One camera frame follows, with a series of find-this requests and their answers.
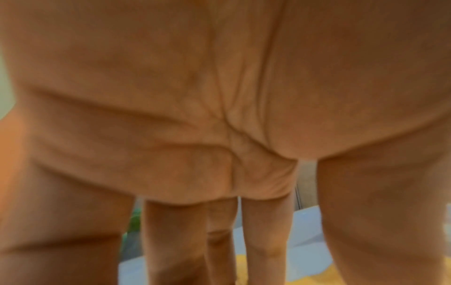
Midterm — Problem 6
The person's left hand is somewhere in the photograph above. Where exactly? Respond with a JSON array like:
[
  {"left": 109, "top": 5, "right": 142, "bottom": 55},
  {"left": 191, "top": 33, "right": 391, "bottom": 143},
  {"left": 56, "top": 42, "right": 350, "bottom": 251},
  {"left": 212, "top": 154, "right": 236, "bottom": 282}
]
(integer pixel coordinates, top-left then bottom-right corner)
[{"left": 0, "top": 0, "right": 451, "bottom": 285}]

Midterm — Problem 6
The yellow towel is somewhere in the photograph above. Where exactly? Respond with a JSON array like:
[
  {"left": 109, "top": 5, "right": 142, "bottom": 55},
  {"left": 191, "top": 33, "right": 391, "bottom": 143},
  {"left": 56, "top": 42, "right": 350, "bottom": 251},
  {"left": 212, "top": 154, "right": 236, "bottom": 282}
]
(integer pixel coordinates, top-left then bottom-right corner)
[{"left": 233, "top": 253, "right": 341, "bottom": 285}]

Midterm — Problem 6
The green leafy plant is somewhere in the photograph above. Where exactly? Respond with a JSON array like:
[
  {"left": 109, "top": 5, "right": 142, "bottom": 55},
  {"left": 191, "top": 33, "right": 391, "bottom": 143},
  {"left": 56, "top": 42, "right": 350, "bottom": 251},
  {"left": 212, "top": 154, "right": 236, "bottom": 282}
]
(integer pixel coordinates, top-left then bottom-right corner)
[{"left": 121, "top": 209, "right": 142, "bottom": 251}]

